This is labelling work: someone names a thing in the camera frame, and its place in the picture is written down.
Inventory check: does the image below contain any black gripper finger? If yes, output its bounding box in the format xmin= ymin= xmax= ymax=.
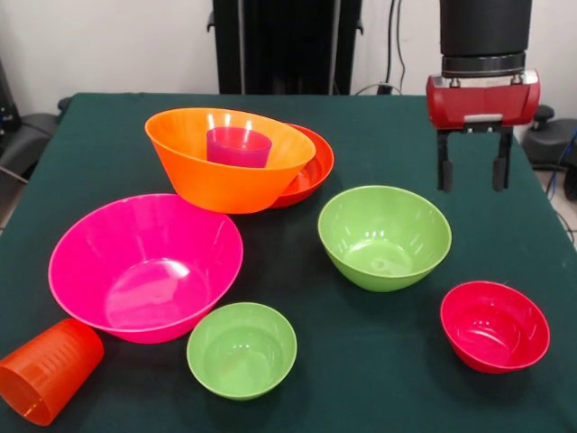
xmin=435 ymin=129 xmax=454 ymax=194
xmin=490 ymin=128 xmax=514 ymax=193

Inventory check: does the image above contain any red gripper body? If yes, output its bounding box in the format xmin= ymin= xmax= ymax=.
xmin=426 ymin=68 xmax=542 ymax=135

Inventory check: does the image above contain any large green bowl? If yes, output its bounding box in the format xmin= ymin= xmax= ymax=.
xmin=317 ymin=184 xmax=453 ymax=293

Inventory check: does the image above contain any red-orange bowl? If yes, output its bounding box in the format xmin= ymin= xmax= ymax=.
xmin=270 ymin=123 xmax=336 ymax=209

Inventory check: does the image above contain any purple cup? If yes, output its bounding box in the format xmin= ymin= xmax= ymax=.
xmin=206 ymin=126 xmax=273 ymax=170

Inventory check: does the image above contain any large orange bowl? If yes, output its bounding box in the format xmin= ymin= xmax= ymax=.
xmin=144 ymin=106 xmax=316 ymax=215

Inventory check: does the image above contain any small green bowl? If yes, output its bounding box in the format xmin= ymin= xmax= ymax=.
xmin=186 ymin=301 xmax=298 ymax=401

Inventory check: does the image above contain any large pink bowl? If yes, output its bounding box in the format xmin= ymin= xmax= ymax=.
xmin=48 ymin=193 xmax=244 ymax=345

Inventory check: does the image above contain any red-orange cup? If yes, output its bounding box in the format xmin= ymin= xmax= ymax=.
xmin=0 ymin=318 xmax=105 ymax=427

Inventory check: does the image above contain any small pink bowl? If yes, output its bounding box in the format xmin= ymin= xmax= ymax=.
xmin=440 ymin=281 xmax=552 ymax=375

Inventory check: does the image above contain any dark green table cloth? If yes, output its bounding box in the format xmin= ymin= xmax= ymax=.
xmin=0 ymin=92 xmax=577 ymax=433

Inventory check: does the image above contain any black pedestal leg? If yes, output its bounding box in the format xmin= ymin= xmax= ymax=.
xmin=513 ymin=104 xmax=577 ymax=202
xmin=0 ymin=112 xmax=60 ymax=181

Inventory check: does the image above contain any black wall cable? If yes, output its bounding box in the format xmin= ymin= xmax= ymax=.
xmin=385 ymin=0 xmax=408 ymax=92

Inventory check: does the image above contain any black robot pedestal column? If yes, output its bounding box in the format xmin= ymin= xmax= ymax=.
xmin=206 ymin=0 xmax=364 ymax=96

